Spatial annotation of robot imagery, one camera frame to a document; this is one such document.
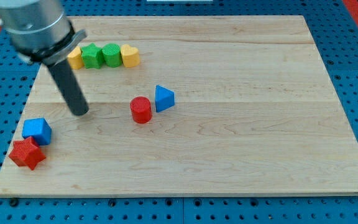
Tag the green cylinder block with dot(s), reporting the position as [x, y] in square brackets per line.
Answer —
[112, 55]

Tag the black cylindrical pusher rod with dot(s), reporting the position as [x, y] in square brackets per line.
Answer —
[69, 88]

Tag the yellow block behind rod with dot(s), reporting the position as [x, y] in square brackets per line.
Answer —
[75, 58]

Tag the yellow heart block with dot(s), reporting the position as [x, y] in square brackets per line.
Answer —
[130, 56]

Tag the light wooden board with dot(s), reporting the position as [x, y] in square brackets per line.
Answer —
[255, 115]

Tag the green star block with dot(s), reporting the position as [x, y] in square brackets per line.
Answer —
[92, 56]

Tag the red cylinder block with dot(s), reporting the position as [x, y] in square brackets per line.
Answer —
[141, 110]

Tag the red star block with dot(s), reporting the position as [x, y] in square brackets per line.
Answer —
[27, 153]

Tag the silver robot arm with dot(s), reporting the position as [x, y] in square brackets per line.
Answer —
[41, 32]

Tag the blue triangle block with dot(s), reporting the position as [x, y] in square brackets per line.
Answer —
[164, 98]

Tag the blue cube block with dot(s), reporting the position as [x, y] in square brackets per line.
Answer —
[39, 129]

